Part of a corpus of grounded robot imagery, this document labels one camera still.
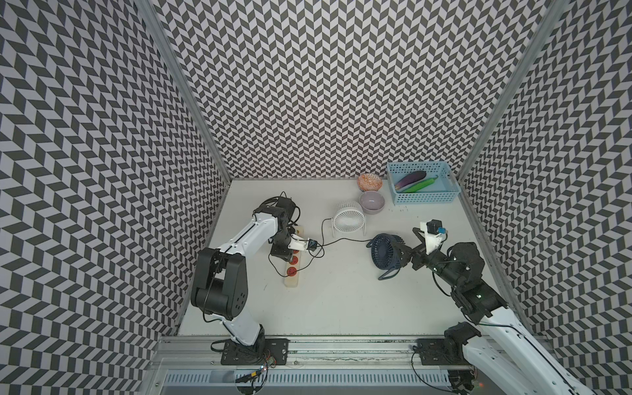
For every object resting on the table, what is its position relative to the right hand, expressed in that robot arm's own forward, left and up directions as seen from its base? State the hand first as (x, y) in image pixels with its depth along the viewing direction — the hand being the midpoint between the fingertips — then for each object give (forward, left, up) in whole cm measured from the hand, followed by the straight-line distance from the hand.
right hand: (403, 239), depth 74 cm
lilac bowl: (+30, +4, -19) cm, 36 cm away
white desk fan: (+18, +15, -13) cm, 27 cm away
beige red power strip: (-4, +36, -18) cm, 41 cm away
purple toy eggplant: (+42, -15, -16) cm, 47 cm away
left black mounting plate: (-27, +40, -19) cm, 51 cm away
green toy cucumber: (+38, -19, -17) cm, 46 cm away
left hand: (+5, +40, -13) cm, 42 cm away
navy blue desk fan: (+2, +4, -14) cm, 14 cm away
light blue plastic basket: (+38, -32, -20) cm, 53 cm away
